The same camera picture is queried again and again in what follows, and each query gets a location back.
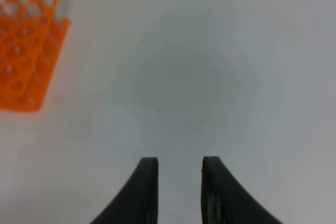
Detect orange test tube rack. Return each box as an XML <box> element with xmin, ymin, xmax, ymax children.
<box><xmin>1</xmin><ymin>0</ymin><xmax>70</xmax><ymax>112</ymax></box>

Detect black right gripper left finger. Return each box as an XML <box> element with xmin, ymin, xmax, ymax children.
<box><xmin>92</xmin><ymin>157</ymin><xmax>159</xmax><ymax>224</ymax></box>

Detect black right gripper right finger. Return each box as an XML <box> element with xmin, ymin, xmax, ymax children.
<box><xmin>201</xmin><ymin>156</ymin><xmax>280</xmax><ymax>224</ymax></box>

